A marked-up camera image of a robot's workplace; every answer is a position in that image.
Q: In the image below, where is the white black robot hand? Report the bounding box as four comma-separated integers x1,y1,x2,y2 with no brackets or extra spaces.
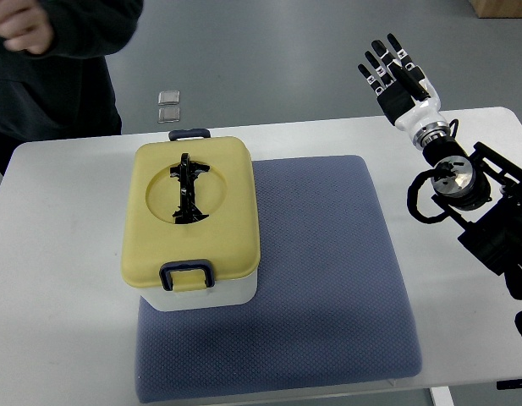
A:
358,33,451,150

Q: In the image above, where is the person's bare hand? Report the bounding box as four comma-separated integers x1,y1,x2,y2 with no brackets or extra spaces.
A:
0,0,54,55

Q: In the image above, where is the yellow storage box lid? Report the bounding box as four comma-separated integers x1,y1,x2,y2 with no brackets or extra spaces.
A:
121,136,261,292

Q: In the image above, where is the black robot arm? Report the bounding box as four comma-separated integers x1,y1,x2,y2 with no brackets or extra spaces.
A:
407,120,522,300

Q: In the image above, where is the cardboard box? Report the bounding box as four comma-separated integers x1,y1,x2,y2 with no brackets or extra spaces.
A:
470,0,522,19

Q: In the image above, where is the white storage box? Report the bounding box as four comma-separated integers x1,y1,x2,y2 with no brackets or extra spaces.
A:
137,269,258,311

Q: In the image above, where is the person in dark clothes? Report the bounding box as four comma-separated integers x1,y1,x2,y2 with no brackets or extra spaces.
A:
0,1,144,173

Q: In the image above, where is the upper metal floor plate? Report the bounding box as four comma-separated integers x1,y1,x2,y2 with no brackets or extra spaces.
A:
158,90,180,106

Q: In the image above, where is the metal floor plate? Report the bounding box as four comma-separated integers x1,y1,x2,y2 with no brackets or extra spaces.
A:
158,90,180,106
157,106,180,123

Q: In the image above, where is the lower metal floor plate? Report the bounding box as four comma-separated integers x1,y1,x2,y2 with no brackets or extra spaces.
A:
157,106,180,123

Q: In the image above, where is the blue fabric mat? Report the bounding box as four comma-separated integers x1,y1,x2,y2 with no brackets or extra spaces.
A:
135,156,422,403

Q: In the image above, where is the black table bracket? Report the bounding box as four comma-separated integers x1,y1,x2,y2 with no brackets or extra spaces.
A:
496,379,522,390

